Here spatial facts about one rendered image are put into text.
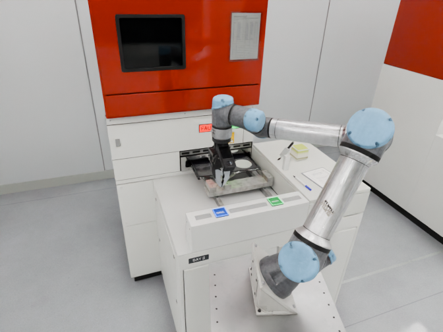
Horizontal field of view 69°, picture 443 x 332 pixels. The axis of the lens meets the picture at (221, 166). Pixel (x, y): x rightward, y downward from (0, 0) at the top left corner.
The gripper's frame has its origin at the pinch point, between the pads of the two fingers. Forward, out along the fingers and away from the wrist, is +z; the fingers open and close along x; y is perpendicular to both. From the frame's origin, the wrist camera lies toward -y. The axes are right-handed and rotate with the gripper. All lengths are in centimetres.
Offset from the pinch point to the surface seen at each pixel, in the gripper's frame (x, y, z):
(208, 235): 6.7, -4.0, 21.2
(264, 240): -20.2, -3.9, 31.4
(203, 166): -8, 51, 21
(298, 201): -36.4, -2.4, 14.6
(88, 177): 67, 206, 106
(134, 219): 33, 59, 55
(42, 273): 98, 90, 111
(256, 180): -32, 31, 23
